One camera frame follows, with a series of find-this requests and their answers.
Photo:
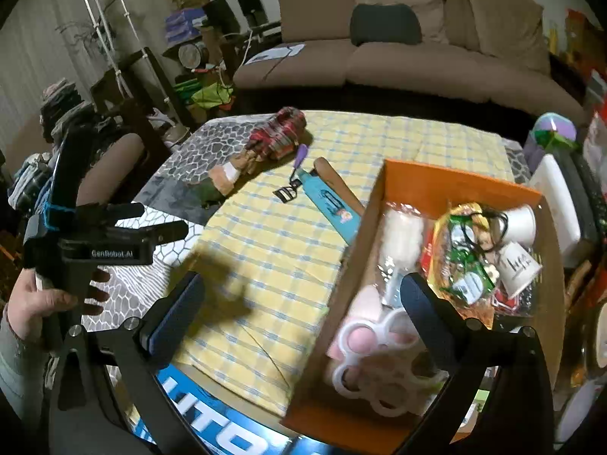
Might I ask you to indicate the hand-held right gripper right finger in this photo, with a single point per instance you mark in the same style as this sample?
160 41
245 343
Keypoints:
423 308

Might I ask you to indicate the green snack packet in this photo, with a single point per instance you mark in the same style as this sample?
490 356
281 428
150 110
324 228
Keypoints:
469 285
456 233

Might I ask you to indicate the white paper sheet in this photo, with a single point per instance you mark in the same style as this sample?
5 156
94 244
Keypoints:
275 53

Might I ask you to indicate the teal tube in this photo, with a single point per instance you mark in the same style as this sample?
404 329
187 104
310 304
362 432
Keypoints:
327 199

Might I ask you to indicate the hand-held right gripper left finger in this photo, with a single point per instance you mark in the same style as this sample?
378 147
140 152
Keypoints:
178 312

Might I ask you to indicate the black keyboard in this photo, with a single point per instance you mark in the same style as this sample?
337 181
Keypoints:
585 189

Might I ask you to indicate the dry plant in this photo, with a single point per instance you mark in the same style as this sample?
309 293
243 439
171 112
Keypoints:
80 33

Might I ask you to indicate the black script paper cup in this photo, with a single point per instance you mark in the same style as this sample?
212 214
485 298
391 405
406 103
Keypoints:
519 270

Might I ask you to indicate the purple eyelash curler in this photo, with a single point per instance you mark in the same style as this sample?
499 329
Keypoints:
295 168

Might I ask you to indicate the purple lidded container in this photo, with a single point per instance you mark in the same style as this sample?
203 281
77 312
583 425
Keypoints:
552 125

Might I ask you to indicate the person's left hand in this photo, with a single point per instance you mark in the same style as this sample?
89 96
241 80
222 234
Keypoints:
47 299

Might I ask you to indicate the orange cardboard box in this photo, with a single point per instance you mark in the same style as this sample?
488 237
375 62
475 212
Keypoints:
412 180

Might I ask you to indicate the blue white printed board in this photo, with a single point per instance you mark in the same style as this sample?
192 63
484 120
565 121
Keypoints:
213 417

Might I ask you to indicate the pile of folded clothes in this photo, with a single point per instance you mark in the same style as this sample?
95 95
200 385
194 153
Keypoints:
28 185
61 109

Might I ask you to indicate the black cushion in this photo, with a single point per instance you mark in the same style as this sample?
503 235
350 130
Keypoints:
386 23

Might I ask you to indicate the wicker basket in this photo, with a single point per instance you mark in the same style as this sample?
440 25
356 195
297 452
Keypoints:
579 284

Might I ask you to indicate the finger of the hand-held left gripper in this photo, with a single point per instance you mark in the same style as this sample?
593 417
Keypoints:
118 212
161 233

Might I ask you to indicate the person's left forearm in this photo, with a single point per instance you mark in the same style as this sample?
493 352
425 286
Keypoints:
19 374

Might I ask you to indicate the wooden shoehorn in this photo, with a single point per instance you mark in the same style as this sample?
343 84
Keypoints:
336 181

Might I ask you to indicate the stack of blue boxes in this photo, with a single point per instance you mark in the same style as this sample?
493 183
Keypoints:
182 26

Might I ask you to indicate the green and orange bags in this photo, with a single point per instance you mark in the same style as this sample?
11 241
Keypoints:
208 95

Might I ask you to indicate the clear red snack bag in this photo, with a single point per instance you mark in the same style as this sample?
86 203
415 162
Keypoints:
597 132

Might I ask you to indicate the stack of colourful boxes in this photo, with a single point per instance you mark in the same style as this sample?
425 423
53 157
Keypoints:
583 28

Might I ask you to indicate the white pole stand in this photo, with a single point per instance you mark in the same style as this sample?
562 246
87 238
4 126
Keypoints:
97 14

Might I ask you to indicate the dark wooden chair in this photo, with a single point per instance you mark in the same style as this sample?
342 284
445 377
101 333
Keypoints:
142 71

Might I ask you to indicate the yellow checked tablecloth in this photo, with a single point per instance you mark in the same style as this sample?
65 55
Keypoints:
284 256

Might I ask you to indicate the plaid stuffed toy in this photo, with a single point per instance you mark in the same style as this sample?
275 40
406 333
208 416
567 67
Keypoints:
270 140

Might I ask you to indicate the yellow snack bag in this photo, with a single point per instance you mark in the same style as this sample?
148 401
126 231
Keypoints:
443 258

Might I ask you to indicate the brown sofa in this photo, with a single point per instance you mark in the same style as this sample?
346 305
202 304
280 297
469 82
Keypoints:
427 66

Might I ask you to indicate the green wrapped sweets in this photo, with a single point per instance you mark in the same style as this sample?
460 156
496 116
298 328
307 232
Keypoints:
556 143

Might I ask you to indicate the black speaker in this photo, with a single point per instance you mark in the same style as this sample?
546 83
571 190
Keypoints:
249 2

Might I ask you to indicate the black box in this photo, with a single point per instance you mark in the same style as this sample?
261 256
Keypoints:
219 12

